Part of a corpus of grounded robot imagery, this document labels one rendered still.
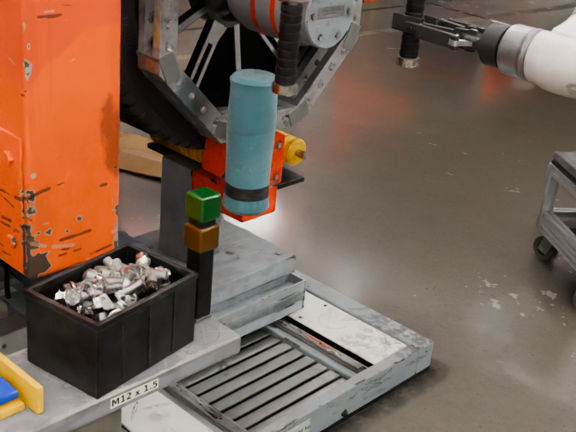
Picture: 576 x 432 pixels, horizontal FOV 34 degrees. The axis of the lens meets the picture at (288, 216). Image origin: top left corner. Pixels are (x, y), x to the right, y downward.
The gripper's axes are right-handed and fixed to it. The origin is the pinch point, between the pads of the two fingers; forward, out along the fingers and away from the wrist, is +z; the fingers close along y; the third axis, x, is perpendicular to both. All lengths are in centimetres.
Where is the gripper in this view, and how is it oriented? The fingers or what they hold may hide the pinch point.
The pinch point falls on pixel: (414, 22)
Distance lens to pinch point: 180.0
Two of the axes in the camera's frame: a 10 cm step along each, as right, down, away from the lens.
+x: 0.9, -9.1, -4.1
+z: -7.2, -3.4, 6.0
